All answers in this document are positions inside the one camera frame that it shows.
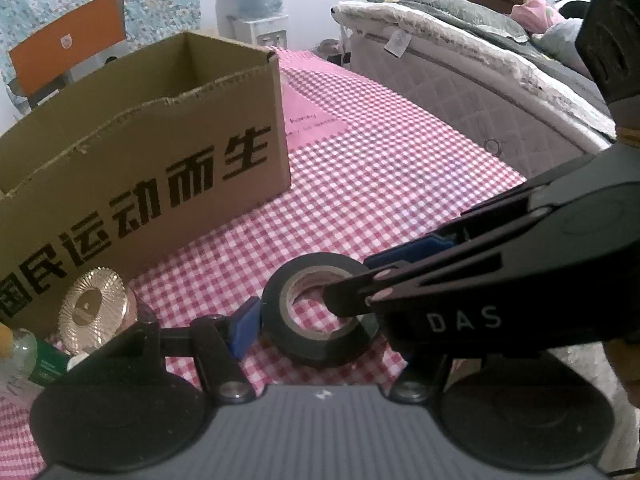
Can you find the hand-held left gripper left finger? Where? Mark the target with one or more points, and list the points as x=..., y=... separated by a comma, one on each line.
x=245, y=325

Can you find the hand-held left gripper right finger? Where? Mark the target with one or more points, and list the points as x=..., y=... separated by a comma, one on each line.
x=420, y=375

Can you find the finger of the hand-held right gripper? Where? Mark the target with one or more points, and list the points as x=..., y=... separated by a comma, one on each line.
x=350, y=295
x=410, y=252

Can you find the black tape roll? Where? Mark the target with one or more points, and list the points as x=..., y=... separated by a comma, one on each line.
x=320, y=352

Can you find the brown cardboard box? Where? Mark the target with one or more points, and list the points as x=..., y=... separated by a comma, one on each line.
x=150, y=160

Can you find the white bottle with green label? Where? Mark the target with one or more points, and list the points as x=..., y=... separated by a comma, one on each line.
x=50, y=362

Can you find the person's right hand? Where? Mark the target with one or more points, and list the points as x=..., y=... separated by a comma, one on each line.
x=627, y=375

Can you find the white fluffy cloth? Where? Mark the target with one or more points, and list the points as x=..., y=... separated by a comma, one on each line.
x=585, y=370

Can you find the pink checked blanket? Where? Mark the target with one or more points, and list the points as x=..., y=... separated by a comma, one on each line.
x=375, y=170

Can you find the quilted mattress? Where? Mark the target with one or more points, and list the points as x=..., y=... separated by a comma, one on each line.
x=475, y=100

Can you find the dark cloth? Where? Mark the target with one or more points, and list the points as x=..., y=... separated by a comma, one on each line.
x=332, y=52

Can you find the clear bottle with orange cap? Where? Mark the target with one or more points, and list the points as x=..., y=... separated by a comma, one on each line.
x=20, y=365

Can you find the white fleece bed pad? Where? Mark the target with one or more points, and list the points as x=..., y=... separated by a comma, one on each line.
x=450, y=25

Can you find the grey blanket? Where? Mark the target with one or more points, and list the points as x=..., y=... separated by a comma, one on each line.
x=475, y=15

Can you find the pink cloth bundle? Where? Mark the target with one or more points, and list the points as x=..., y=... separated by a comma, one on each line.
x=537, y=10

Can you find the black white plush toy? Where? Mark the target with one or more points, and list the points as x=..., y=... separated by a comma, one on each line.
x=572, y=6

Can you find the printed product carton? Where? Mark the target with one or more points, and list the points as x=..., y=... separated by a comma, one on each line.
x=30, y=94

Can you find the orange box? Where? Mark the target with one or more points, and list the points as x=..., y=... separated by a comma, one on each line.
x=65, y=40

